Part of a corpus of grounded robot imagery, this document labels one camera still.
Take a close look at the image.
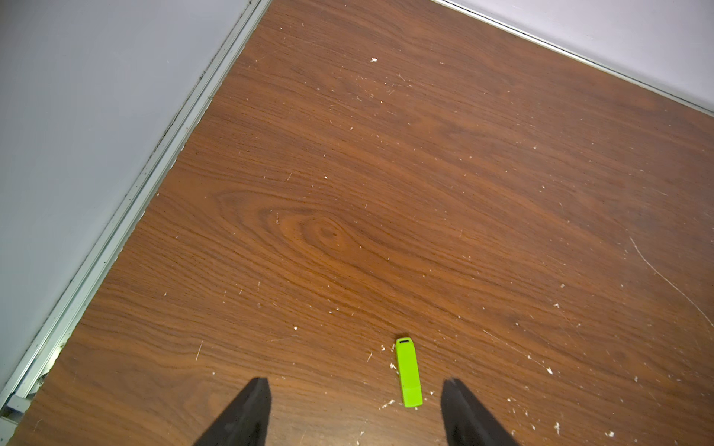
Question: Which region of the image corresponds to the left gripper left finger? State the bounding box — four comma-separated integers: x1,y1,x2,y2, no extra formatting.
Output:
193,377,271,446

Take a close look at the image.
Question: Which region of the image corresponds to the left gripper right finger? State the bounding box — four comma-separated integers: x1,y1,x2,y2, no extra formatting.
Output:
441,378,519,446

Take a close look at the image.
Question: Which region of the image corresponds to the green usb flash drive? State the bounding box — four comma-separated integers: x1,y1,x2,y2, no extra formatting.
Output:
395,337,423,408

